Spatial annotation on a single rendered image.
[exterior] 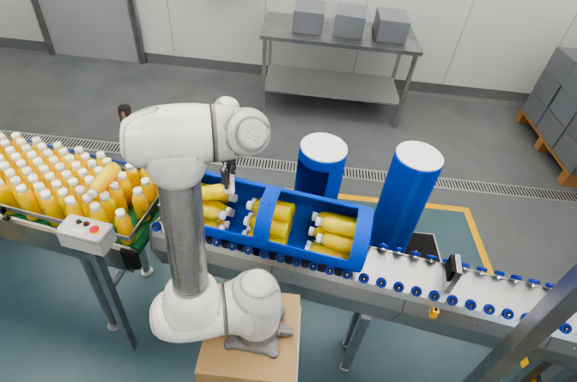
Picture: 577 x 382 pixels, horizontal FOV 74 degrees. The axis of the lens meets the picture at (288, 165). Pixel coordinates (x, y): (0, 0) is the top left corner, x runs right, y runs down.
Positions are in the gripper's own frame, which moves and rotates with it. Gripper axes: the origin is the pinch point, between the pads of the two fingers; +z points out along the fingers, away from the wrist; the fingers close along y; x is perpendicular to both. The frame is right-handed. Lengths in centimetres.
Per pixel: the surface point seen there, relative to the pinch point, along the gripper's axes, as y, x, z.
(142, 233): -10, 41, 36
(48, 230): -21, 82, 36
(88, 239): -33, 48, 16
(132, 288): 7, 73, 125
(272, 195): 0.9, -19.0, 1.5
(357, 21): 269, -32, 16
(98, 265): -30, 51, 39
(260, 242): -13.3, -18.5, 16.1
